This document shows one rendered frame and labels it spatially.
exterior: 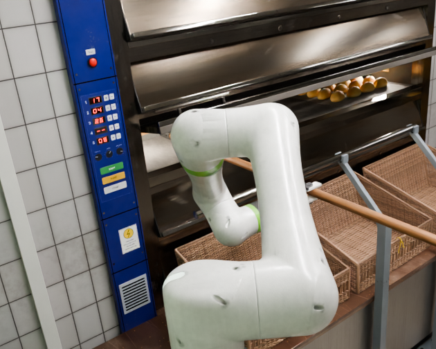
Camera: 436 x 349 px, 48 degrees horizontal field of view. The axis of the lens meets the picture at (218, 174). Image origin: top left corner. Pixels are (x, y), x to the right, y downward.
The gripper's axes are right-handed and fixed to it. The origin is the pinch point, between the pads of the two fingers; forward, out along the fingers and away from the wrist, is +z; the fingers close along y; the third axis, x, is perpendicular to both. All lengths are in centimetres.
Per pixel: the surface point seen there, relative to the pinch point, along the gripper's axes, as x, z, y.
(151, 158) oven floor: -76, -20, 1
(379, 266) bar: 3, 36, 45
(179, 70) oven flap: -57, -12, -37
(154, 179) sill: -56, -29, 2
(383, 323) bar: 5, 37, 73
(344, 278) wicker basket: -6, 24, 49
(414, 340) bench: 0, 71, 105
